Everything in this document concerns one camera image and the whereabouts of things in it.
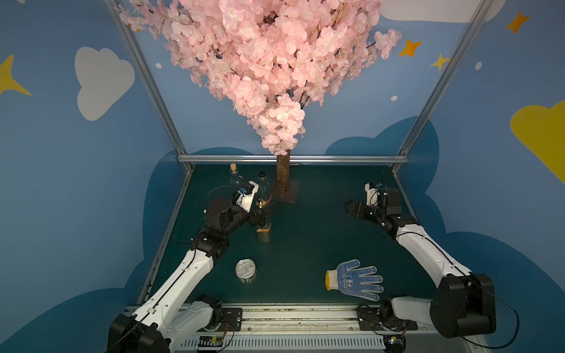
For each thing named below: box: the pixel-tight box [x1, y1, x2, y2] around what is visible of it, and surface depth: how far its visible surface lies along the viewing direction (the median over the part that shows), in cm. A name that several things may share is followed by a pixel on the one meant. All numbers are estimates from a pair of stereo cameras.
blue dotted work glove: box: [325, 259, 385, 302], surface depth 84 cm
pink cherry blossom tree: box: [119, 0, 403, 201], surface depth 48 cm
